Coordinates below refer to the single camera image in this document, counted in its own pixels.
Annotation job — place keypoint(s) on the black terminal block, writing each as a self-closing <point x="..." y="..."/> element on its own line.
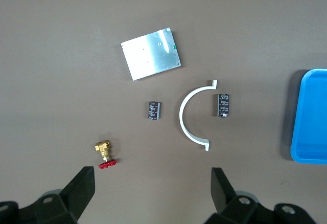
<point x="223" y="105"/>

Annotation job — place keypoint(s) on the silver metal plate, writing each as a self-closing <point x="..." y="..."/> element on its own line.
<point x="150" y="55"/>

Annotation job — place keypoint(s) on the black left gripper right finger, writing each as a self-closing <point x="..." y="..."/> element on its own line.
<point x="222" y="193"/>

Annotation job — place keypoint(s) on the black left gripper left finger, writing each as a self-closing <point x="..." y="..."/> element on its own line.
<point x="79" y="196"/>

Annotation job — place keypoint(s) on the blue plastic tray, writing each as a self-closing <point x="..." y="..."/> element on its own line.
<point x="311" y="116"/>

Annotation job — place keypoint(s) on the white curved plastic bracket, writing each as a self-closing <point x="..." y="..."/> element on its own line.
<point x="182" y="111"/>

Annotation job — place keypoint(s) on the black cylindrical capacitor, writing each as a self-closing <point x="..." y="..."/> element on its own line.
<point x="154" y="110"/>

